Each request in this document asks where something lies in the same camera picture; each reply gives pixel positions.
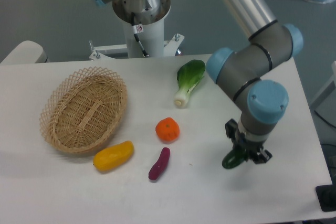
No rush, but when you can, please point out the white furniture at right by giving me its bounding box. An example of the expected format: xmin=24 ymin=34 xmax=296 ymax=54
xmin=309 ymin=61 xmax=335 ymax=109

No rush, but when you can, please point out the yellow mango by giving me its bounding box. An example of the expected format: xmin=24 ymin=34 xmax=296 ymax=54
xmin=93 ymin=141 xmax=134 ymax=172

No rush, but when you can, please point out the woven wicker basket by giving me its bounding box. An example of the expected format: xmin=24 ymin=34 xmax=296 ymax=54
xmin=39 ymin=67 xmax=128 ymax=154

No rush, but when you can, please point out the green cucumber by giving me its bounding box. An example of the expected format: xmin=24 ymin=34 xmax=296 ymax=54
xmin=222 ymin=148 xmax=247 ymax=169

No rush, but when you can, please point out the purple sweet potato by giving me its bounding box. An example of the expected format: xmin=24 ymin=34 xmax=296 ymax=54
xmin=148 ymin=147 xmax=171 ymax=180

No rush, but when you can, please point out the orange tangerine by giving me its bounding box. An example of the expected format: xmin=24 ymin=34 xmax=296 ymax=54
xmin=155 ymin=117 xmax=180 ymax=142

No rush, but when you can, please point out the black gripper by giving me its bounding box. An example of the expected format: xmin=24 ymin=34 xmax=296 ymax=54
xmin=225 ymin=119 xmax=272 ymax=164

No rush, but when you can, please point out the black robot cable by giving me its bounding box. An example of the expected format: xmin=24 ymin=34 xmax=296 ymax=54
xmin=130 ymin=11 xmax=150 ymax=57

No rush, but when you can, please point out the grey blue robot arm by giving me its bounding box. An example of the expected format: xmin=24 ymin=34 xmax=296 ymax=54
xmin=94 ymin=0 xmax=303 ymax=169

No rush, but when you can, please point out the white chair back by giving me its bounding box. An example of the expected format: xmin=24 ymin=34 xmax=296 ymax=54
xmin=1 ymin=40 xmax=50 ymax=66

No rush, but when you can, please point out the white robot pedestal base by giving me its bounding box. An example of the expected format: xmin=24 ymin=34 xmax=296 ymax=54
xmin=89 ymin=0 xmax=184 ymax=60

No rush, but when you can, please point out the black device at edge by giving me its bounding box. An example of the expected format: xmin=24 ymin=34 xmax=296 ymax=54
xmin=315 ymin=185 xmax=335 ymax=212

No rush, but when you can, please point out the green white bok choy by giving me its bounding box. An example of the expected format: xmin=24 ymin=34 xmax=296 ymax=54
xmin=174 ymin=59 xmax=205 ymax=108

